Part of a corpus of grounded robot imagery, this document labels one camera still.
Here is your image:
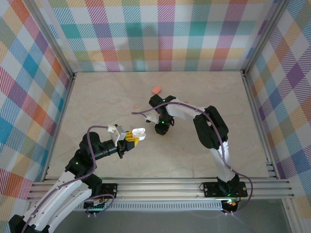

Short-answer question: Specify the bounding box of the white earbud charging case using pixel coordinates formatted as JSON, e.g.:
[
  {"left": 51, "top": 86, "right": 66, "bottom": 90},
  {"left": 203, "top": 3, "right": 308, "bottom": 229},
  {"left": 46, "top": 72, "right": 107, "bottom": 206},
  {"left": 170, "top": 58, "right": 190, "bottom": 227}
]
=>
[{"left": 132, "top": 128, "right": 147, "bottom": 141}]

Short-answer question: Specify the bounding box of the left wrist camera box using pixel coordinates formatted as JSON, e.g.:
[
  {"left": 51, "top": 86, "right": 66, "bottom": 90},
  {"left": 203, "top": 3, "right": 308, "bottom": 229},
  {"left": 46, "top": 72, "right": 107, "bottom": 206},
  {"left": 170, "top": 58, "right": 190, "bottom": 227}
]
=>
[{"left": 107, "top": 124, "right": 125, "bottom": 148}]

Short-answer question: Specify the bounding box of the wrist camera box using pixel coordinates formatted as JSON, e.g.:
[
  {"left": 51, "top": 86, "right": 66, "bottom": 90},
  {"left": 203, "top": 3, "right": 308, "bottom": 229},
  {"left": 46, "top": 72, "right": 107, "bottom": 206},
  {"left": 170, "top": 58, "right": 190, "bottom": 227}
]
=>
[
  {"left": 145, "top": 112, "right": 159, "bottom": 123},
  {"left": 107, "top": 124, "right": 125, "bottom": 148}
]

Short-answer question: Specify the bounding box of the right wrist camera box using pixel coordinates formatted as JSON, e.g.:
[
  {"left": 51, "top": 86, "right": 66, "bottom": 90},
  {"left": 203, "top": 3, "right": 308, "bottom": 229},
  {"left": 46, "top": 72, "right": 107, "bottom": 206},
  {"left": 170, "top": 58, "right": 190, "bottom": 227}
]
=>
[{"left": 145, "top": 112, "right": 159, "bottom": 123}]

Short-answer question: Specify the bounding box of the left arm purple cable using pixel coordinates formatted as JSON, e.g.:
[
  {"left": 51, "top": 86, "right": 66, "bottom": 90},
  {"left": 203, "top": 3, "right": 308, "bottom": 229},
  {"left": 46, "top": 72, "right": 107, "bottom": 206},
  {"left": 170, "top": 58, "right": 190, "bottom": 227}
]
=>
[{"left": 20, "top": 125, "right": 115, "bottom": 233}]

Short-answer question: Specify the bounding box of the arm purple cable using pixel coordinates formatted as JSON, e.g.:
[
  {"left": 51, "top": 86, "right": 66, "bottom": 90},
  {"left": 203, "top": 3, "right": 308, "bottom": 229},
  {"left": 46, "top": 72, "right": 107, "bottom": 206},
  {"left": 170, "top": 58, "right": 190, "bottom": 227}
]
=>
[
  {"left": 20, "top": 125, "right": 115, "bottom": 233},
  {"left": 131, "top": 101, "right": 255, "bottom": 216}
]

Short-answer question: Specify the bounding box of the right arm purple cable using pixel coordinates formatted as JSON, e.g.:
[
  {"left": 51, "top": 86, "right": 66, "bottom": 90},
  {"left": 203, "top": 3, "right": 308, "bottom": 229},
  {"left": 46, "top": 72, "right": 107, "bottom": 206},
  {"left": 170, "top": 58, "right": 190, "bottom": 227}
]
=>
[{"left": 131, "top": 101, "right": 255, "bottom": 216}]

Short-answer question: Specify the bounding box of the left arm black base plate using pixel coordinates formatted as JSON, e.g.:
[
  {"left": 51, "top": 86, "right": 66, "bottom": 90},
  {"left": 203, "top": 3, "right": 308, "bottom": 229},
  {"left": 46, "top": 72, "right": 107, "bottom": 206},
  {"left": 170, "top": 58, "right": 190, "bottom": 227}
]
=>
[{"left": 97, "top": 183, "right": 118, "bottom": 200}]

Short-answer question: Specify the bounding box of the aluminium mounting rail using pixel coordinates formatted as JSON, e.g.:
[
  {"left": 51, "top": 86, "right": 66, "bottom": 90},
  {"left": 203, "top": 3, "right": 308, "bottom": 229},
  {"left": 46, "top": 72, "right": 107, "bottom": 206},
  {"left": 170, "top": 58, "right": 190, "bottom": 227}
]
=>
[{"left": 26, "top": 178, "right": 296, "bottom": 201}]

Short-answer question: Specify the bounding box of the aluminium table side rail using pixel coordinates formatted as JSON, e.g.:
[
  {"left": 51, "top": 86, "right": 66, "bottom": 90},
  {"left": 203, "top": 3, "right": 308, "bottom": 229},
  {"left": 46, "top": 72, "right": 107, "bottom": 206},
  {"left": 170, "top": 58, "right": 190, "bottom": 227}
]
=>
[
  {"left": 42, "top": 72, "right": 77, "bottom": 183},
  {"left": 242, "top": 70, "right": 279, "bottom": 179}
]

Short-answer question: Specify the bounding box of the slotted grey cable duct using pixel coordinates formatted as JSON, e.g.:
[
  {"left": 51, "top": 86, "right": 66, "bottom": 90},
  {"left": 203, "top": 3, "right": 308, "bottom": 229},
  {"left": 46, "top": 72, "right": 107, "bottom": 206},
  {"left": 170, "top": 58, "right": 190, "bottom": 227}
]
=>
[{"left": 72, "top": 203, "right": 224, "bottom": 211}]

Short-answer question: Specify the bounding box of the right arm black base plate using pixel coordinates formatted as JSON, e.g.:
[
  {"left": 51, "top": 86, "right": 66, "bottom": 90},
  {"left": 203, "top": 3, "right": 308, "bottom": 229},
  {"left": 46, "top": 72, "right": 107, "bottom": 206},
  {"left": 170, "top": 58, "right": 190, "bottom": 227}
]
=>
[{"left": 203, "top": 181, "right": 248, "bottom": 198}]

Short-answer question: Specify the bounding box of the aluminium frame post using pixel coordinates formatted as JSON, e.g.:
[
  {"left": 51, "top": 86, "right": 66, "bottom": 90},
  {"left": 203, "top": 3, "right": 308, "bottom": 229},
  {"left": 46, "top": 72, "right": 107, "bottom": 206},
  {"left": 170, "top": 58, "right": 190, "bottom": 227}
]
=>
[
  {"left": 23, "top": 0, "right": 75, "bottom": 78},
  {"left": 242, "top": 0, "right": 290, "bottom": 75}
]

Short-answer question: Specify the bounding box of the aluminium frame leg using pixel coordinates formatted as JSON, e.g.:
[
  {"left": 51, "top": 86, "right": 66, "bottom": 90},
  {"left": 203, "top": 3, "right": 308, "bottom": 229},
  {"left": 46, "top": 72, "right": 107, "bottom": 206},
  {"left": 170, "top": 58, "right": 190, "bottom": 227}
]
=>
[{"left": 281, "top": 199, "right": 299, "bottom": 233}]

